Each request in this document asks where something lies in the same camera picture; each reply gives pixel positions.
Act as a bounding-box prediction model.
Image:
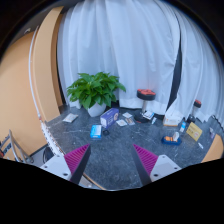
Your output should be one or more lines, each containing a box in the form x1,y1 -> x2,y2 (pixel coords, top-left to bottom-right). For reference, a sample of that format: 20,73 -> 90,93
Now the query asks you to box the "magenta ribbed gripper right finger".
132,143 -> 182,187

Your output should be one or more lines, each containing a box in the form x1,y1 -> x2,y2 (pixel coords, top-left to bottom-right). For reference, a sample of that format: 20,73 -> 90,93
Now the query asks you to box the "small blue white bottle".
180,121 -> 186,132

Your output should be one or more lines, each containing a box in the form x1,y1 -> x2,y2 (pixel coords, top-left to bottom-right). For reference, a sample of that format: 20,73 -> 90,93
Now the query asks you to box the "small black round object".
103,130 -> 110,136

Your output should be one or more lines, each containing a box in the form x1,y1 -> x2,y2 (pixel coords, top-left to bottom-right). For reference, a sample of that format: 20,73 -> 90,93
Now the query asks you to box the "small light blue box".
90,125 -> 102,139

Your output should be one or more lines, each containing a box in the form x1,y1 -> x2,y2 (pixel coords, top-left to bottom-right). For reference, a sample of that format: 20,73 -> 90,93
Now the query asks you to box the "white packet on floor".
63,113 -> 78,123

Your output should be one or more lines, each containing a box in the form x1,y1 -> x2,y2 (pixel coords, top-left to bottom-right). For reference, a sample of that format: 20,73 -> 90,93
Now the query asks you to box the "white tissue box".
163,116 -> 182,127

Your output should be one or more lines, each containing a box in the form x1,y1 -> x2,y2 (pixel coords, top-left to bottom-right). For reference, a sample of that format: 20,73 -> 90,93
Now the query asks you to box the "yellow card box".
186,122 -> 202,141

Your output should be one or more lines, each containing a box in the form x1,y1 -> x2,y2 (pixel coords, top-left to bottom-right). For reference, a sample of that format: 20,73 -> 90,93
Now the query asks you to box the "blue tray with orange items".
161,132 -> 181,145

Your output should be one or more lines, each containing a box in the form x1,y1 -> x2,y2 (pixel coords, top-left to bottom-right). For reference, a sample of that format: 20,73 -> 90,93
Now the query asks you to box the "blue purple cardboard box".
100,108 -> 119,128

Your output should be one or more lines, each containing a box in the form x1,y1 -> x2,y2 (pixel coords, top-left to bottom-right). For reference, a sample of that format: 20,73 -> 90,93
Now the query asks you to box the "white curtain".
58,0 -> 224,127

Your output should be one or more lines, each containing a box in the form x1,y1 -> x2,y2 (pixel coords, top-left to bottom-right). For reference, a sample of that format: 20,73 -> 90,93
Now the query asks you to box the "green potted plant white pot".
67,72 -> 126,117

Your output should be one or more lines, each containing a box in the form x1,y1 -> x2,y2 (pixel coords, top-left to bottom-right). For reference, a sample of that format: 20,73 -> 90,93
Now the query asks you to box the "metal frame chair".
9,131 -> 34,164

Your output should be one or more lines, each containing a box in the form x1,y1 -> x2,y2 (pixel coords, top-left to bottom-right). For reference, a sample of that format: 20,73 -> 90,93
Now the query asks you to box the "white flat packet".
116,119 -> 127,127

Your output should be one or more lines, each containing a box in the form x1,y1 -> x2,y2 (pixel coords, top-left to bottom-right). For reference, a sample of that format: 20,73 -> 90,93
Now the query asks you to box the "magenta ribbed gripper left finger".
40,143 -> 92,186

